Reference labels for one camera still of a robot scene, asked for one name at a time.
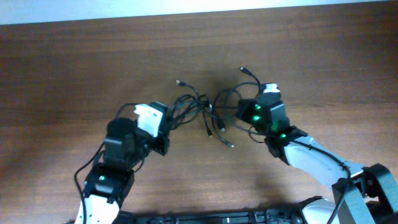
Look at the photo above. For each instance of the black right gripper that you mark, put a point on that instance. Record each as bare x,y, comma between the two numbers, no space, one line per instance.
243,109

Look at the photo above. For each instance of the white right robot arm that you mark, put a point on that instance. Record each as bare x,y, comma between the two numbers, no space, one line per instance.
363,194

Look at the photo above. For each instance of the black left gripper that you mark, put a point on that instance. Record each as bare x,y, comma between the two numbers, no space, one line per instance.
164,137

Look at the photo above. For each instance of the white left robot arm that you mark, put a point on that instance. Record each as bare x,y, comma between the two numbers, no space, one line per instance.
110,179

